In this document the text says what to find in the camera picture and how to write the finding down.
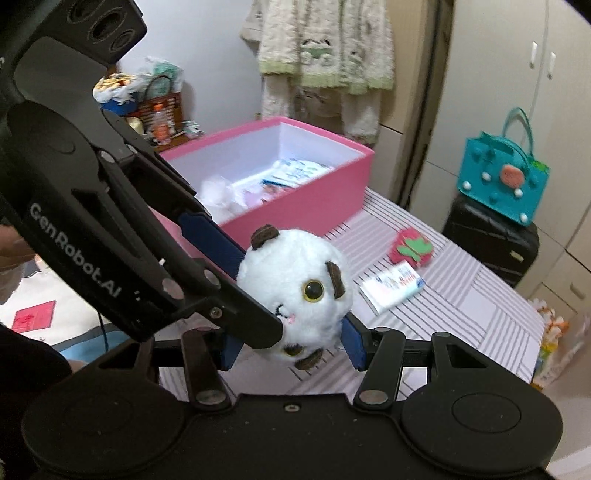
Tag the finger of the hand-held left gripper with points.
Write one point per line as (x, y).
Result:
(217, 240)
(249, 323)

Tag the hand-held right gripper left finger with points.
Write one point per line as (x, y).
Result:
(229, 353)

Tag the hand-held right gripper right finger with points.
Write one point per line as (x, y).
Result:
(351, 341)

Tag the white fluffy plush toy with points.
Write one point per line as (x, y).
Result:
(217, 196)

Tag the pink print tissue pack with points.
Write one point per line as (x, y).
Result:
(263, 191)

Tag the white panda plush toy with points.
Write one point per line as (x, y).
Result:
(295, 272)

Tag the pink storage box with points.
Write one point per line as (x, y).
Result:
(314, 198)

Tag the blue print tissue pack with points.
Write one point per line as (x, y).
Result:
(300, 170)

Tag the person's left hand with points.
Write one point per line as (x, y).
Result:
(11, 249)

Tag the white printed packet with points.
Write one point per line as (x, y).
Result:
(390, 288)

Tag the red paper sheet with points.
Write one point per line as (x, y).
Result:
(32, 316)

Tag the red strawberry plush toy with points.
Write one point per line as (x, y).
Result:
(408, 251)

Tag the orange drink bottle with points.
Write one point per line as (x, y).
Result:
(162, 124)

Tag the brown woven basket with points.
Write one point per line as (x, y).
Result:
(147, 113)

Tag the blue snack bowl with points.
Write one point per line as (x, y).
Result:
(115, 92)

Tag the black suitcase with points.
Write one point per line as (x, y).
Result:
(489, 244)

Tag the white green plastic bag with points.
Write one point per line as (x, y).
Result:
(161, 71)

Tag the orange patterned plastic bag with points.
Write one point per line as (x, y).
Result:
(554, 341)

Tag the teal felt handbag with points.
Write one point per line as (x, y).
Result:
(489, 175)

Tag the hanging fluffy cream pajamas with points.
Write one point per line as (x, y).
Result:
(323, 46)

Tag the beige wardrobe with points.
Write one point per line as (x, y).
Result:
(485, 69)

